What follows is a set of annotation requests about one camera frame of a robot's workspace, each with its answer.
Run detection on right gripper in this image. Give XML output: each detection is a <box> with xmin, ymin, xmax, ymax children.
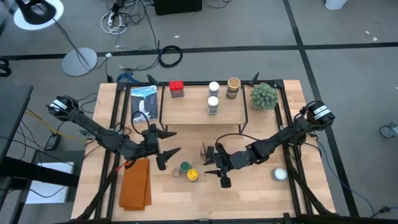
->
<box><xmin>203</xmin><ymin>144</ymin><xmax>249</xmax><ymax>189</ymax></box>

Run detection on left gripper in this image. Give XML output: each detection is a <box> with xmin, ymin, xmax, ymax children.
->
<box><xmin>141</xmin><ymin>123</ymin><xmax>182</xmax><ymax>171</ymax></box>

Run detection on chili onion jar yellow lid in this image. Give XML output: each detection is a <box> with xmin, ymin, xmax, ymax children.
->
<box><xmin>186</xmin><ymin>168</ymin><xmax>200</xmax><ymax>183</ymax></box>

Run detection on smoked paprika tin red lid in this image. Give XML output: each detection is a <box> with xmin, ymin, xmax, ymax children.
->
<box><xmin>169</xmin><ymin>80</ymin><xmax>185</xmax><ymax>99</ymax></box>

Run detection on white lid bagel seasoning jar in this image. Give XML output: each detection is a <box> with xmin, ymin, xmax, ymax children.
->
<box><xmin>207</xmin><ymin>81</ymin><xmax>220</xmax><ymax>97</ymax></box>
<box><xmin>206</xmin><ymin>95</ymin><xmax>220</xmax><ymax>116</ymax></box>

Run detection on furikake jar tan lid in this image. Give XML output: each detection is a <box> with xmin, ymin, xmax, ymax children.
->
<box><xmin>226</xmin><ymin>77</ymin><xmax>242</xmax><ymax>100</ymax></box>

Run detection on wooden shelf black metal legs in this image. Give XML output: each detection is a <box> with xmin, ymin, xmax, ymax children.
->
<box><xmin>158</xmin><ymin>83</ymin><xmax>249</xmax><ymax>135</ymax></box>

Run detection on waterfall cover book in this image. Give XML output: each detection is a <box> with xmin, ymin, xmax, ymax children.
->
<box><xmin>130</xmin><ymin>85</ymin><xmax>159</xmax><ymax>123</ymax></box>

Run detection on orange folded cloth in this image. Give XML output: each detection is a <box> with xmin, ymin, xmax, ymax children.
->
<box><xmin>118</xmin><ymin>158</ymin><xmax>152</xmax><ymax>212</ymax></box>

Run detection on small white round candle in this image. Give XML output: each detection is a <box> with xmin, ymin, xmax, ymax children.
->
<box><xmin>272</xmin><ymin>167</ymin><xmax>289</xmax><ymax>182</ymax></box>

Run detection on green potted plant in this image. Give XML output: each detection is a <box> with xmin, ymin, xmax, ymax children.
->
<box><xmin>249</xmin><ymin>82</ymin><xmax>280</xmax><ymax>111</ymax></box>

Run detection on black power adapter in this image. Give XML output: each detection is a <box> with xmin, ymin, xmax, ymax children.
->
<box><xmin>44</xmin><ymin>133</ymin><xmax>62</xmax><ymax>152</ymax></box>

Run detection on white floor lamp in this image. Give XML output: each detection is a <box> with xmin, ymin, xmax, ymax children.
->
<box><xmin>12</xmin><ymin>0</ymin><xmax>98</xmax><ymax>77</ymax></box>

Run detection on white box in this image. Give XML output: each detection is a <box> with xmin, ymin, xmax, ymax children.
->
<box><xmin>24</xmin><ymin>161</ymin><xmax>75</xmax><ymax>205</ymax></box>

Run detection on black box on floor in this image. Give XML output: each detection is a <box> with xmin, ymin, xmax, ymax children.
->
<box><xmin>153</xmin><ymin>0</ymin><xmax>203</xmax><ymax>16</ymax></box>

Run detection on black desk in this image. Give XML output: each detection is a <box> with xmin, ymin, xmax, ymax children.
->
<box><xmin>0</xmin><ymin>83</ymin><xmax>80</xmax><ymax>189</ymax></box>

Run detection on grey caster wheel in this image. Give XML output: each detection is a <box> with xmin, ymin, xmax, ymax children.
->
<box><xmin>379</xmin><ymin>122</ymin><xmax>398</xmax><ymax>139</ymax></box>

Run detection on white container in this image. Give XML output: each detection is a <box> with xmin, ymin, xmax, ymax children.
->
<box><xmin>325</xmin><ymin>0</ymin><xmax>348</xmax><ymax>11</ymax></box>

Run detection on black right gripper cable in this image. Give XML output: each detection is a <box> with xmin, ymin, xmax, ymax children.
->
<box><xmin>215</xmin><ymin>133</ymin><xmax>259</xmax><ymax>147</ymax></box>

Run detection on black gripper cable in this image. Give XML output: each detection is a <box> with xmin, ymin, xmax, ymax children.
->
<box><xmin>131</xmin><ymin>110</ymin><xmax>150</xmax><ymax>133</ymax></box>
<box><xmin>215</xmin><ymin>133</ymin><xmax>259</xmax><ymax>147</ymax></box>

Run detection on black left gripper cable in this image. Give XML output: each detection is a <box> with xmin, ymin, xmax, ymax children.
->
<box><xmin>131</xmin><ymin>110</ymin><xmax>150</xmax><ymax>133</ymax></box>

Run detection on small red cable tag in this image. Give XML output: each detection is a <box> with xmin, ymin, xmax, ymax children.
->
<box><xmin>116</xmin><ymin>160</ymin><xmax>133</xmax><ymax>172</ymax></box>

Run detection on black metal table frame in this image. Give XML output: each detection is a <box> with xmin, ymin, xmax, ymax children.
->
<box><xmin>73</xmin><ymin>79</ymin><xmax>340</xmax><ymax>224</ymax></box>

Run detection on blue coiled cable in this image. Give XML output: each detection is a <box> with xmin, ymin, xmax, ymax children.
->
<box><xmin>116</xmin><ymin>72</ymin><xmax>141</xmax><ymax>84</ymax></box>

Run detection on black coiled floor cable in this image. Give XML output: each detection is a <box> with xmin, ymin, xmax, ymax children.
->
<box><xmin>157</xmin><ymin>45</ymin><xmax>183</xmax><ymax>68</ymax></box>

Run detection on yellow cable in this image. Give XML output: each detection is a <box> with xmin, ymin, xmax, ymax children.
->
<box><xmin>24</xmin><ymin>108</ymin><xmax>88</xmax><ymax>144</ymax></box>

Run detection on long blue floor cable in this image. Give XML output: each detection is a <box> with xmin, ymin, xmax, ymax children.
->
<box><xmin>317</xmin><ymin>136</ymin><xmax>379</xmax><ymax>215</ymax></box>

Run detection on white cable bundle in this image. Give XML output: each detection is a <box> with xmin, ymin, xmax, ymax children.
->
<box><xmin>99</xmin><ymin>9</ymin><xmax>129</xmax><ymax>35</ymax></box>

